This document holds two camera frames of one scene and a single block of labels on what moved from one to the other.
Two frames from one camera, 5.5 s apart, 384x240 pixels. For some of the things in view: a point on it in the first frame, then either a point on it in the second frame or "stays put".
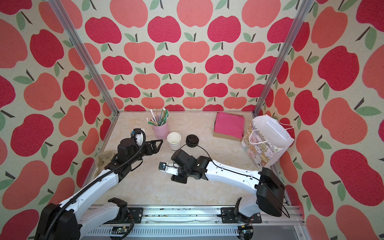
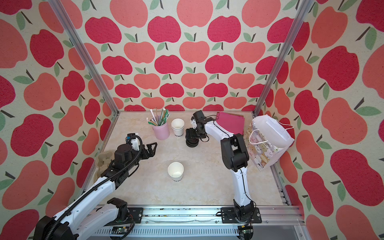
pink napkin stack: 229,124 stays put
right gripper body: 183,172 -> 193,132
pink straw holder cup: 161,132 stays put
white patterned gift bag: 265,140 stays put
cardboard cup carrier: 103,158 stays put
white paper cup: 174,139 -> 178,125
